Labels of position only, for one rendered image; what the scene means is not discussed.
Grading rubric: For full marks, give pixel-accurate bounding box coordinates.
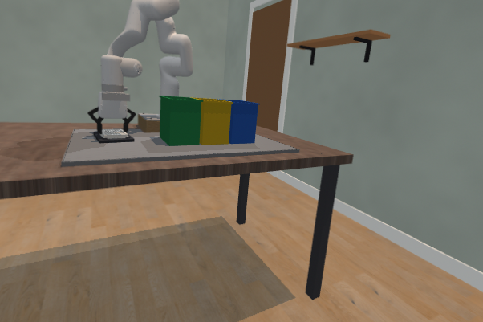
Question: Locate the blue bin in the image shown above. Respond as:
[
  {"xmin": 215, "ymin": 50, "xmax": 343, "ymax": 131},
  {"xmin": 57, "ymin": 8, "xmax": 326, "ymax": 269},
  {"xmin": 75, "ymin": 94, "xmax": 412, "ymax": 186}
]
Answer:
[{"xmin": 226, "ymin": 100, "xmax": 260, "ymax": 144}]

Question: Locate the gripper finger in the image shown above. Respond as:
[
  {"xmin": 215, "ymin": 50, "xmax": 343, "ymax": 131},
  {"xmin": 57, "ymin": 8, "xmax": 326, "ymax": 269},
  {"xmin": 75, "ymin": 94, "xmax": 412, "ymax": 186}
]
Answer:
[
  {"xmin": 124, "ymin": 109, "xmax": 136, "ymax": 133},
  {"xmin": 88, "ymin": 107, "xmax": 104, "ymax": 134}
]

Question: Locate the yellow open-top bin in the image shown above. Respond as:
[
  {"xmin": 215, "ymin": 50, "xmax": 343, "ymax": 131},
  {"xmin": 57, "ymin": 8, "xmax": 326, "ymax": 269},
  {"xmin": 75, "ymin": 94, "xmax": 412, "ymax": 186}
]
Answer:
[{"xmin": 194, "ymin": 98, "xmax": 233, "ymax": 145}]

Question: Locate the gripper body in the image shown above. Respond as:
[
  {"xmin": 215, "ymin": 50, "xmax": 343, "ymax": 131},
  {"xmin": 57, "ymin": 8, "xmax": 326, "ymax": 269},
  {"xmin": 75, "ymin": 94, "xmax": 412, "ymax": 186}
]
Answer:
[{"xmin": 98, "ymin": 91, "xmax": 128, "ymax": 119}]

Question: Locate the green open bin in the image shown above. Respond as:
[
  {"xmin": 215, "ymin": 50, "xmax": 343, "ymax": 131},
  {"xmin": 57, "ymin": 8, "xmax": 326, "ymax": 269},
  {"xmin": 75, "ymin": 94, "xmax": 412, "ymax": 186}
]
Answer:
[{"xmin": 159, "ymin": 96, "xmax": 203, "ymax": 146}]

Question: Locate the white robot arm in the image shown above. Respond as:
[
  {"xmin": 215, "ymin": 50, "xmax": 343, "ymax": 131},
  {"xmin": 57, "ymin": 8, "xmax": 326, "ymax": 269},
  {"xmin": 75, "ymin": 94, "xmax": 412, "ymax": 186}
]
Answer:
[{"xmin": 101, "ymin": 0, "xmax": 193, "ymax": 101}]

